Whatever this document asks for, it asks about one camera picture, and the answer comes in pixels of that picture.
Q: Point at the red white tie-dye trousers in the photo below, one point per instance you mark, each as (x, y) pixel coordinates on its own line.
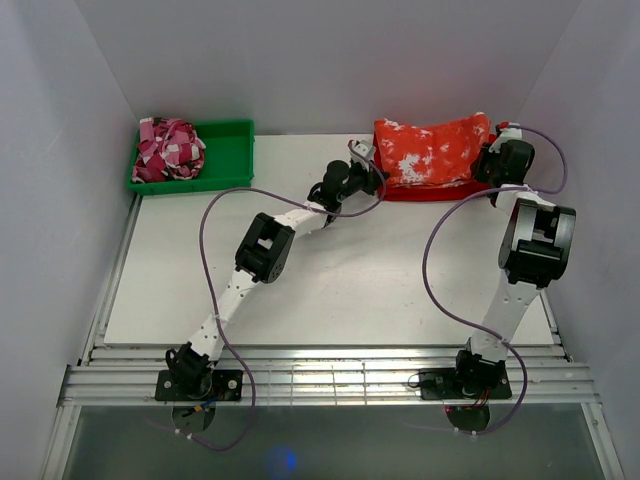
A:
(471, 129)

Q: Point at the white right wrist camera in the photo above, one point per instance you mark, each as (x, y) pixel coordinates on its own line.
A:
(505, 132)

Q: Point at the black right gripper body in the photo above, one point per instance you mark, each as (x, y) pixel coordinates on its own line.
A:
(488, 166)

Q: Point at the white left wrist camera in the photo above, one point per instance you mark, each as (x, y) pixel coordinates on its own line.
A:
(361, 150)

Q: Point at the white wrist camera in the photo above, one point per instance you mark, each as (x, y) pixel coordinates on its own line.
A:
(505, 132)
(361, 150)

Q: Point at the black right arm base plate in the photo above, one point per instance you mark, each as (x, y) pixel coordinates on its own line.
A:
(447, 384)

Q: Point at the pink camouflage garment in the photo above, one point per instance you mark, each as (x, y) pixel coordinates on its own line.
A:
(168, 149)

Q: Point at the folded red trousers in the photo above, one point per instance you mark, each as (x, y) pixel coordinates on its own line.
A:
(430, 192)

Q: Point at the green plastic bin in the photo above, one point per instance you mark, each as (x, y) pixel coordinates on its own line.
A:
(228, 160)

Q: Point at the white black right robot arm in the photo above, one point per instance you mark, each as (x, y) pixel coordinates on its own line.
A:
(534, 253)

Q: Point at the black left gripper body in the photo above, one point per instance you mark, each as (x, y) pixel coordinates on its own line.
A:
(358, 178)

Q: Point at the aluminium table frame rail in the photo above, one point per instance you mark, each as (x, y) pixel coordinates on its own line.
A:
(333, 349)

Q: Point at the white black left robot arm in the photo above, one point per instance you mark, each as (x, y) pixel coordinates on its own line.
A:
(261, 257)

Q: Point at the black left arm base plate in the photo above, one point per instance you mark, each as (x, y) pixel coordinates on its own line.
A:
(216, 385)

